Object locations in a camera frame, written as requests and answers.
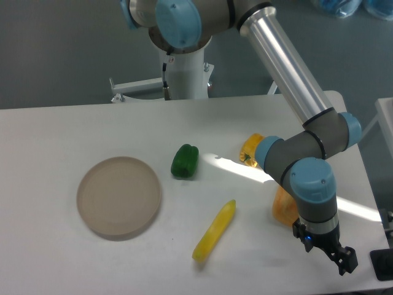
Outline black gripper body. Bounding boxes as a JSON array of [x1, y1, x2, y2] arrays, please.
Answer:
[[292, 218, 341, 253]]

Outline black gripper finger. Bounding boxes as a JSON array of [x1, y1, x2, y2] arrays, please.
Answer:
[[322, 244, 358, 275]]

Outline yellow bell pepper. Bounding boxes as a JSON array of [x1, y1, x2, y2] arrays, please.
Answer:
[[239, 133, 265, 168]]

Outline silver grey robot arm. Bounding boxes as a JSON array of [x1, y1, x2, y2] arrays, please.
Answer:
[[120, 1, 362, 274]]

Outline green bell pepper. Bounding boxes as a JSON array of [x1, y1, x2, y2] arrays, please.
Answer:
[[170, 144, 199, 178]]

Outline black device at edge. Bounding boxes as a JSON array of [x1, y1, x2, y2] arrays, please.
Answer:
[[369, 208, 393, 281]]

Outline orange yellow vegetable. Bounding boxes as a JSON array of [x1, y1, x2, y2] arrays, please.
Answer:
[[272, 186, 298, 227]]

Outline yellow corn cob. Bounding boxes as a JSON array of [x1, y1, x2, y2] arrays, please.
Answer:
[[192, 200, 236, 263]]

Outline beige round plate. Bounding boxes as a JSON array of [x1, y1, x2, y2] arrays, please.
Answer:
[[76, 157, 161, 241]]

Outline blue plastic bags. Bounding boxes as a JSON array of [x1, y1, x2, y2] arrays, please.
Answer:
[[311, 0, 392, 21]]

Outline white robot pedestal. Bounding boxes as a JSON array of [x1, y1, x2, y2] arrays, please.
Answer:
[[109, 45, 279, 104]]

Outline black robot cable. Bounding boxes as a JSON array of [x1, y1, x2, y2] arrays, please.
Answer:
[[161, 50, 173, 101]]

